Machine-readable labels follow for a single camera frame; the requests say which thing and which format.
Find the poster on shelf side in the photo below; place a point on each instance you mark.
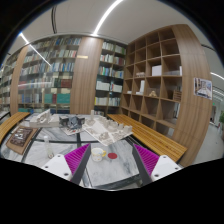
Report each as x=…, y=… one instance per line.
x=203, y=88

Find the white architectural model board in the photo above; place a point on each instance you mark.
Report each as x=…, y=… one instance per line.
x=106, y=131

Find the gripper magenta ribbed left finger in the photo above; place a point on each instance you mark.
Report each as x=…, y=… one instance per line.
x=70, y=166

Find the dark grey building model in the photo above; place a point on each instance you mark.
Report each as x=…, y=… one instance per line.
x=72, y=122

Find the clear plastic water bottle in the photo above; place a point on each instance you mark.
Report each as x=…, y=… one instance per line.
x=48, y=147

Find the glass-front bookcase left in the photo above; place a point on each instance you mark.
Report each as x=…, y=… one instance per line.
x=39, y=77

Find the brown framed model board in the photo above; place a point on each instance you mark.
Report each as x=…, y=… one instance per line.
x=20, y=139

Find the bookshelf with books centre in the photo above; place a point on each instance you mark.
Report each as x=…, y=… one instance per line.
x=110, y=76

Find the green potted plant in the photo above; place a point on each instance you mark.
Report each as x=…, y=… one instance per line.
x=221, y=120

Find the wooden bench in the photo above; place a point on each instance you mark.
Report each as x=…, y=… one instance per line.
x=158, y=143
x=7, y=125

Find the white box on shelf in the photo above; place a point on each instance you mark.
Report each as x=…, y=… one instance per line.
x=157, y=70

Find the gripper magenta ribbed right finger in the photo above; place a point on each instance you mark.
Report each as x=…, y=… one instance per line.
x=151, y=166

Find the small tan figurine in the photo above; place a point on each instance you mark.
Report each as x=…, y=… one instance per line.
x=152, y=94

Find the red round coaster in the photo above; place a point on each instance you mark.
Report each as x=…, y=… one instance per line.
x=112, y=155

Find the white building model left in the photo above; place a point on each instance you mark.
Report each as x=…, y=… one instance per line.
x=45, y=119

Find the white mug with yellow handle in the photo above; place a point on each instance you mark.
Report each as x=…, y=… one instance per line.
x=97, y=154

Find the wooden bench left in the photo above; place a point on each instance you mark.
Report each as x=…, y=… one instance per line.
x=7, y=125

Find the open wooden cube shelf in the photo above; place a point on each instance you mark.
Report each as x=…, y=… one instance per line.
x=176, y=112

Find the wooden bench right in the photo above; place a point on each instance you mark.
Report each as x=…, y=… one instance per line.
x=158, y=143

